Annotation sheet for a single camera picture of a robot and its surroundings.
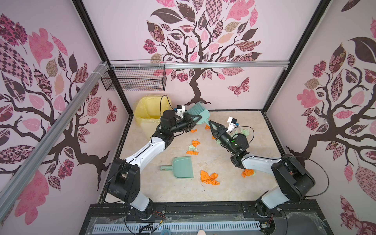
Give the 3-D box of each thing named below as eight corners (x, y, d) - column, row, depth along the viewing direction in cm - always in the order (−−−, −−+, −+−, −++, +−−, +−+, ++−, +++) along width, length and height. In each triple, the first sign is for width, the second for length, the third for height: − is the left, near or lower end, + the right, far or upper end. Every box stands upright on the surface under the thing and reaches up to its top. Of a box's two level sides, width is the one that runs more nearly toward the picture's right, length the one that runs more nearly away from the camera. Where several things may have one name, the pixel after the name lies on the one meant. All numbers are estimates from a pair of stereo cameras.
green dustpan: (159, 177, 87) (158, 176, 86) (162, 158, 96) (161, 156, 94) (193, 177, 87) (193, 176, 86) (193, 158, 96) (193, 156, 94)
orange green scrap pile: (186, 153, 98) (186, 152, 96) (191, 140, 104) (191, 139, 103) (197, 156, 96) (197, 155, 94) (201, 143, 103) (201, 141, 101)
